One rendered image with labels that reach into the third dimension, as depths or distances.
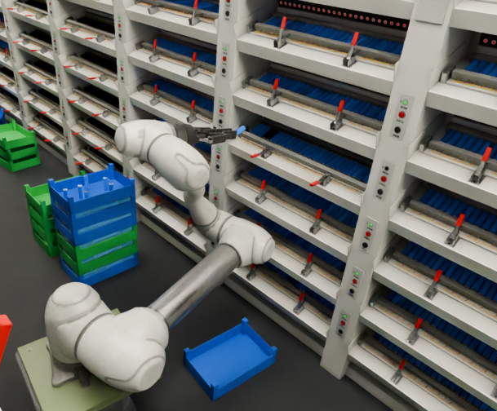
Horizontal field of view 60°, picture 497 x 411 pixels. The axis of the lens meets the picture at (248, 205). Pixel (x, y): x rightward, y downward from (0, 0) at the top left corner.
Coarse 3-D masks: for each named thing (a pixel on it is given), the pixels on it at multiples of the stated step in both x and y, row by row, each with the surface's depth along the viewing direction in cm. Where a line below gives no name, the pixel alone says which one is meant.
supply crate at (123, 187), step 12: (48, 180) 182; (72, 180) 191; (96, 180) 200; (108, 180) 202; (120, 180) 200; (132, 180) 190; (60, 192) 189; (72, 192) 190; (96, 192) 192; (108, 192) 183; (120, 192) 188; (132, 192) 193; (60, 204) 180; (72, 204) 173; (84, 204) 177; (96, 204) 182
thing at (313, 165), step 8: (248, 136) 166; (256, 136) 165; (264, 144) 162; (272, 144) 160; (280, 152) 158; (288, 152) 155; (296, 160) 153; (304, 160) 151; (304, 168) 150; (312, 168) 149; (320, 168) 147; (328, 168) 146; (336, 176) 143; (344, 176) 142; (352, 184) 140; (360, 184) 138
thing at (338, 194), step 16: (272, 128) 171; (240, 144) 167; (256, 160) 162; (272, 160) 157; (288, 160) 156; (288, 176) 153; (304, 176) 148; (320, 176) 147; (320, 192) 145; (336, 192) 140; (352, 192) 139; (352, 208) 138
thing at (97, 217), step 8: (56, 208) 185; (112, 208) 188; (120, 208) 191; (128, 208) 195; (64, 216) 181; (72, 216) 176; (88, 216) 181; (96, 216) 184; (104, 216) 187; (112, 216) 190; (72, 224) 177; (80, 224) 180; (88, 224) 183
